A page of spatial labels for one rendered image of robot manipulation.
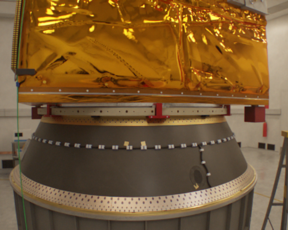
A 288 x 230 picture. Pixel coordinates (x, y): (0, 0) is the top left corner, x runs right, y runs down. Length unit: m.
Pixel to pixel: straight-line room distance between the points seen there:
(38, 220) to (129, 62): 1.14
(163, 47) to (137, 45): 0.18
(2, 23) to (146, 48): 6.08
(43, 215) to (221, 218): 1.11
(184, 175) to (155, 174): 0.17
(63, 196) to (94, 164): 0.27
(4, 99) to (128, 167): 5.76
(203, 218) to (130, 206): 0.45
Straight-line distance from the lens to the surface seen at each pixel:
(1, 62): 6.97
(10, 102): 6.82
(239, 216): 1.81
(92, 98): 1.37
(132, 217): 1.27
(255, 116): 2.16
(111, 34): 1.41
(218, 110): 1.77
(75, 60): 1.33
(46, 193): 1.52
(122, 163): 1.36
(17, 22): 1.51
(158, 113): 1.41
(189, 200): 1.37
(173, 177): 1.38
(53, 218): 1.54
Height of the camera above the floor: 1.71
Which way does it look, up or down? 2 degrees down
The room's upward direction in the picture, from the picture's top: straight up
